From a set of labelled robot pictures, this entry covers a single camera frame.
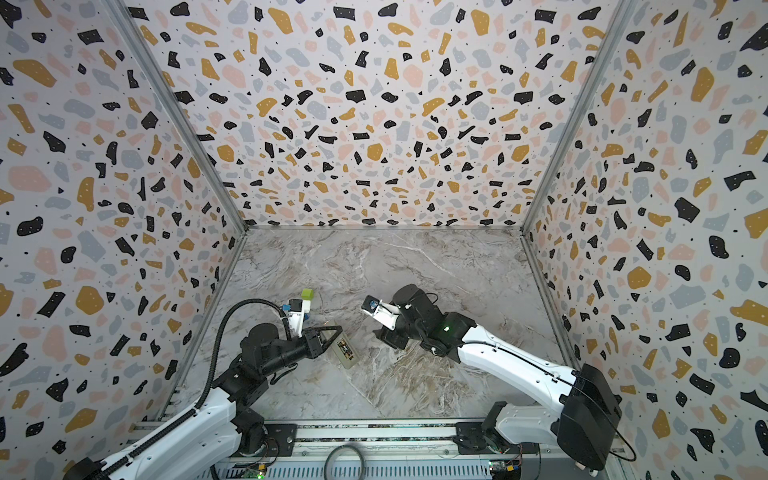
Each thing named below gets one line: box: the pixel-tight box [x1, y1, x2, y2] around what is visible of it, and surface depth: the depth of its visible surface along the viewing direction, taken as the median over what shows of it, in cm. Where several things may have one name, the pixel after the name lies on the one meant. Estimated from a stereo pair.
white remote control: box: [332, 333, 359, 369], surface depth 77 cm
